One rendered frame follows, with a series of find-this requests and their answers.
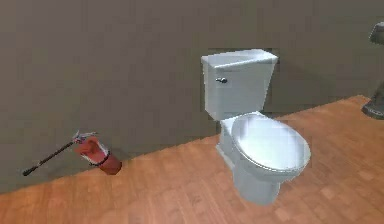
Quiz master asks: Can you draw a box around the white toilet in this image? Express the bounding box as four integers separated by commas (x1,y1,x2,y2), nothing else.
200,48,312,206

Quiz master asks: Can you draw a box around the grey pedestal sink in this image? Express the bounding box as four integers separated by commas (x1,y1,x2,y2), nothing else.
361,21,384,120

